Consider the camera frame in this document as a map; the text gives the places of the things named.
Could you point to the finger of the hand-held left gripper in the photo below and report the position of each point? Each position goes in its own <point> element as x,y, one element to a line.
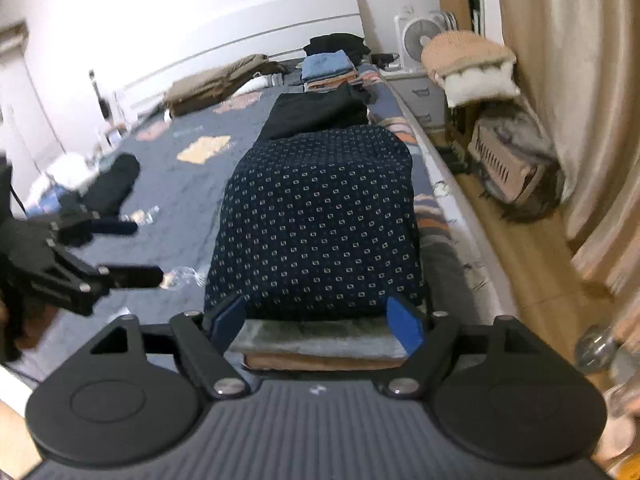
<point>80,230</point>
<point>135,277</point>

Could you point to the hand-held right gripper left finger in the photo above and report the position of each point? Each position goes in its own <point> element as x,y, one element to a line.
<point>227,322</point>

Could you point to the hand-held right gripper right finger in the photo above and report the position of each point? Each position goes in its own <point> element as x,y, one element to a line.
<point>406,325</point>

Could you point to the navy patterned garment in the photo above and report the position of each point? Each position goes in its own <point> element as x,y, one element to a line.
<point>320,220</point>

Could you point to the folded black clothes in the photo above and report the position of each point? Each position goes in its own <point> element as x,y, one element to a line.
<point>315,110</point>

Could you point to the person's left hand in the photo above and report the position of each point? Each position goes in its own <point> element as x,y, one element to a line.
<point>37,327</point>

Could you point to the blue blanket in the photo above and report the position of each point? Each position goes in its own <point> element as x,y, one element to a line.
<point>47,200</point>

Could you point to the black knit sweater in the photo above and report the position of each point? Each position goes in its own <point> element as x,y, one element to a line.
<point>112,180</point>

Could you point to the white clothing pile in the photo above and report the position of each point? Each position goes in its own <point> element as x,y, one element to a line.
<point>65,167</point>

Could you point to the grey folded towel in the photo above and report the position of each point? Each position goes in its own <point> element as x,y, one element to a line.
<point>320,335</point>

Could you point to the tan folded cloth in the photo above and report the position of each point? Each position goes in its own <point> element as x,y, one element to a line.
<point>325,362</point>

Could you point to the grey printed bed quilt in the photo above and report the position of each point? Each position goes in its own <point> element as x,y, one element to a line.
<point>190,195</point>

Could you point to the white mattress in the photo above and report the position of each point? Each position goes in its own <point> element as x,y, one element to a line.
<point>480,240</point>

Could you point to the black white upright device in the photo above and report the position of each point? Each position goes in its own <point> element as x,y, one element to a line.
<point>104,107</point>

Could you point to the white wardrobe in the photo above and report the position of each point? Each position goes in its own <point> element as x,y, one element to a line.
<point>25,110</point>

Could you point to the beige pet carrier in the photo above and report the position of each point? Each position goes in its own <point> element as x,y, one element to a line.
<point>530,130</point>
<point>500,160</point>

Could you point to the clear plastic bottle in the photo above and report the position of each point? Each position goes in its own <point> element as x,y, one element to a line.
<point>597,350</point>
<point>620,425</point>

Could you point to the striped orange blue sheet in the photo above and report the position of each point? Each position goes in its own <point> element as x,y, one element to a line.
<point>400,130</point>

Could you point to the tan folded blanket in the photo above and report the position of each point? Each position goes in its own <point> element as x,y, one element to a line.
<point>215,85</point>

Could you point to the white pillow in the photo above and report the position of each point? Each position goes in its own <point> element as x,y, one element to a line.
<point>255,86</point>

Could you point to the grey nightstand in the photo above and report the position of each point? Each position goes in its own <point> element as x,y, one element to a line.
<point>417,95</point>

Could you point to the white fluffy cushion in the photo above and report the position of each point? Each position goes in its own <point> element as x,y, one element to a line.
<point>480,85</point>

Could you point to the folded blue garment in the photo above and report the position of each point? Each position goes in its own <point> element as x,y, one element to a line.
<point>327,65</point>

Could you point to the peach knitted blanket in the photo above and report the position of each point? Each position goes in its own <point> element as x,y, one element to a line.
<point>465,47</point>

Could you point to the white table fan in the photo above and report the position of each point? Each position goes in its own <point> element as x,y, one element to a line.
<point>417,40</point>

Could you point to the white headboard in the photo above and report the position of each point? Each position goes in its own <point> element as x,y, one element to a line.
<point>280,25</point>

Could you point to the beige curtain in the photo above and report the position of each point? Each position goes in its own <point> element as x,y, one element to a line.
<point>575,85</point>

